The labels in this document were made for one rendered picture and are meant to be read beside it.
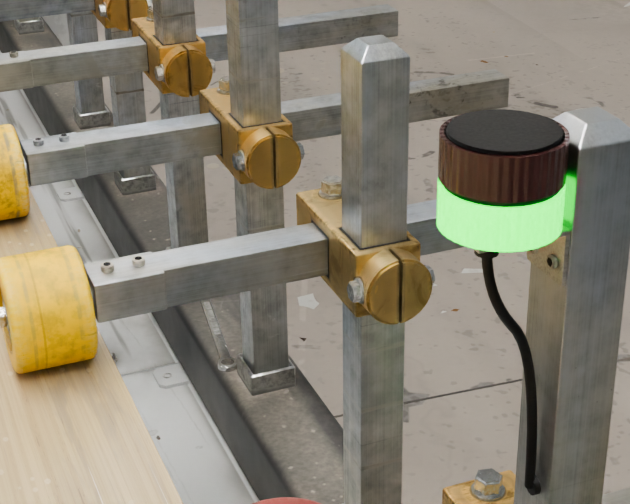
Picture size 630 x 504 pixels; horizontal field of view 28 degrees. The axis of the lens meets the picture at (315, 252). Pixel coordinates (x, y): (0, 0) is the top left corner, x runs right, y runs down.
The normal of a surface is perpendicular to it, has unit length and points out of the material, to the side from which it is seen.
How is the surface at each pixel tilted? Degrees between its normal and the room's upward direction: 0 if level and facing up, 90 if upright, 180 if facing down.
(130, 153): 90
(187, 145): 90
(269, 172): 90
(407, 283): 90
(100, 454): 0
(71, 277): 33
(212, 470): 0
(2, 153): 47
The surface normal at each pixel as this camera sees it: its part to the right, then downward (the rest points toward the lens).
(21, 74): 0.37, 0.42
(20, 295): 0.26, -0.33
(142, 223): -0.01, -0.89
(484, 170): -0.40, 0.43
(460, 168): -0.74, 0.32
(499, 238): -0.12, 0.45
